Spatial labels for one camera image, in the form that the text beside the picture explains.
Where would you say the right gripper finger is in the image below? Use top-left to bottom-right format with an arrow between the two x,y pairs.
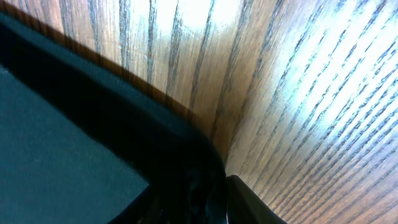
226,175 -> 286,224

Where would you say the black t-shirt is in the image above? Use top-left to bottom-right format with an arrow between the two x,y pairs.
1,14 -> 226,223

